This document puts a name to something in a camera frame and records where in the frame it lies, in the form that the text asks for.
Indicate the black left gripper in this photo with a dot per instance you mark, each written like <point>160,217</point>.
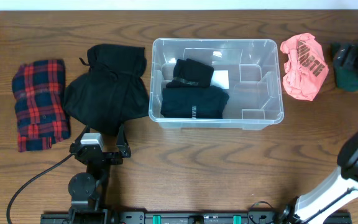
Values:
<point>123,152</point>

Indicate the dark green shirt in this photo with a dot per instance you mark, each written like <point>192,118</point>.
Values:
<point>343,79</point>

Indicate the pink printed t-shirt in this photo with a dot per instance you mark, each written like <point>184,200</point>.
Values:
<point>306,69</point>

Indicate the dark navy shirt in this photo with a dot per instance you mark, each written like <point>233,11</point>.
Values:
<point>193,102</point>

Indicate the black shirt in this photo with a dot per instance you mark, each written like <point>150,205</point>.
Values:
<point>190,73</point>

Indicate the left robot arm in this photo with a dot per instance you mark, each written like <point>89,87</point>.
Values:
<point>88,189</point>

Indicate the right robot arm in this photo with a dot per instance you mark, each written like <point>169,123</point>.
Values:
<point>338,189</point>

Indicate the red navy plaid shirt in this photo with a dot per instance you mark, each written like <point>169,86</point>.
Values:
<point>38,89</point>

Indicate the clear plastic storage bin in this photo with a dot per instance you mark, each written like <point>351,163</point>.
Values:
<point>246,69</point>

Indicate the black drawstring garment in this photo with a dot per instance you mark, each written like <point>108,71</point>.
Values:
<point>112,91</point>

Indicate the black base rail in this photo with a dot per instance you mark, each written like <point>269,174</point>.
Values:
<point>161,218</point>

